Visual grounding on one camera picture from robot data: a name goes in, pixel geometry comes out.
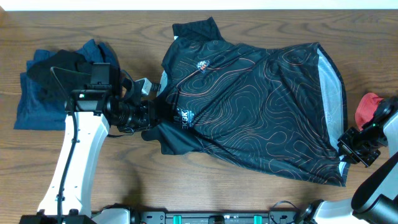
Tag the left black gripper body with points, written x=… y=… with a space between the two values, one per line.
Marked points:
x=134 y=118

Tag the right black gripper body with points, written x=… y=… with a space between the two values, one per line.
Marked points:
x=363 y=147

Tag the red t-shirt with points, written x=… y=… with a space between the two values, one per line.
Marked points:
x=366 y=108

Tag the black orange patterned jersey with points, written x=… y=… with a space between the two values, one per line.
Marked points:
x=275 y=111

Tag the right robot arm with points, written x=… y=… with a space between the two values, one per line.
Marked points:
x=375 y=200

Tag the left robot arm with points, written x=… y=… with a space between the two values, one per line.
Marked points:
x=109 y=98

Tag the folded black garment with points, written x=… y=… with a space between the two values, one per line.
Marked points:
x=71 y=69

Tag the folded navy blue garment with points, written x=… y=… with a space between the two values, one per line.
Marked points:
x=37 y=111

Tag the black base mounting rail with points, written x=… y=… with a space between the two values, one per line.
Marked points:
x=217 y=217

